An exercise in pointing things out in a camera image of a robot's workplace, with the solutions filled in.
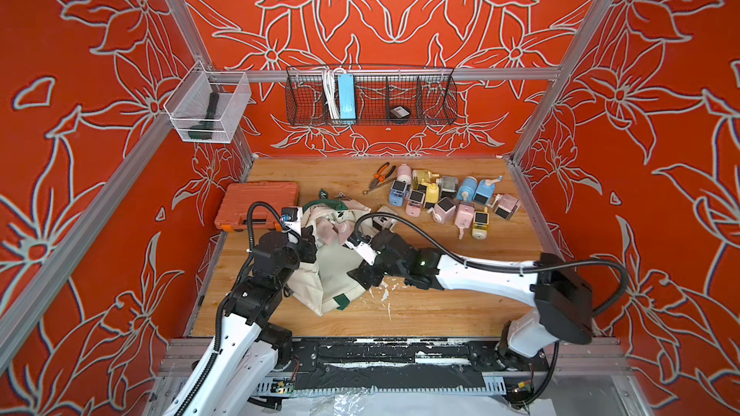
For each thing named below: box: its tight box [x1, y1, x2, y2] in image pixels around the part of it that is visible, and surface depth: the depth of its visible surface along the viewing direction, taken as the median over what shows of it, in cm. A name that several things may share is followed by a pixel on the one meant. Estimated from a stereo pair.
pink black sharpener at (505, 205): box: [491, 193, 521, 221], surface depth 100 cm
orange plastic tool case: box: [213, 182, 299, 233], surface depth 105 cm
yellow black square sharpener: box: [471, 207, 490, 241], surface depth 94 cm
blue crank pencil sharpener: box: [473, 175, 503, 206], surface depth 103 cm
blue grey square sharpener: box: [389, 180, 412, 208], surface depth 103 cm
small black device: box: [389, 105, 411, 120], surface depth 97 cm
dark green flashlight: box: [187, 92, 220, 141], surface depth 83 cm
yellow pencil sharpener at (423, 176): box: [411, 168, 441, 191], surface depth 109 cm
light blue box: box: [338, 73, 357, 121], surface depth 92 cm
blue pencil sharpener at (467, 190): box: [456, 175, 478, 204], surface depth 103 cm
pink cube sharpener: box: [433, 196, 457, 225], surface depth 98 cm
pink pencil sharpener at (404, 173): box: [396, 162, 412, 185], surface depth 108 cm
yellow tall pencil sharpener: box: [425, 182, 440, 204], surface depth 102 cm
